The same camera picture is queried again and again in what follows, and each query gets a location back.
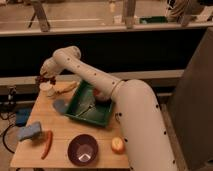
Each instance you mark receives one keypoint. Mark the grey blue plate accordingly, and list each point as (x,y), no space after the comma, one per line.
(60,106)

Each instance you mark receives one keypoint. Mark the green plastic tray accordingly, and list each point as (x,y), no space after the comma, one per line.
(84,108)

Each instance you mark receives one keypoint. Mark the white paper cup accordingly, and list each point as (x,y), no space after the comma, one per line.
(47,88)

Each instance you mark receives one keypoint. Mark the dark red grape bunch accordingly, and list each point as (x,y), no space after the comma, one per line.
(41,79)

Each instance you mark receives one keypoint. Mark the blue sponge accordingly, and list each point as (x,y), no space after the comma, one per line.
(30,132)

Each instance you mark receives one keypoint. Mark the blue box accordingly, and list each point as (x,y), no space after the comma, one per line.
(21,116)

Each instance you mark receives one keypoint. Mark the purple bowl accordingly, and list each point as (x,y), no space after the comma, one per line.
(83,150)

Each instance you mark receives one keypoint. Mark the yellow banana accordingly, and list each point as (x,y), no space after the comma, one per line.
(69,88)

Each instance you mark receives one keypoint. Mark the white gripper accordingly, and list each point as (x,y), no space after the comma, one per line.
(50,68)

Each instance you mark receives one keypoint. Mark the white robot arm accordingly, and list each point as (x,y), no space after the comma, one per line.
(146,137)

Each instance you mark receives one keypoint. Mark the yellow apple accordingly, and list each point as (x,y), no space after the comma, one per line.
(117,145)

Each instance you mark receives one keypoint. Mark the red object in tray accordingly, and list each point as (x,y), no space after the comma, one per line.
(96,92)

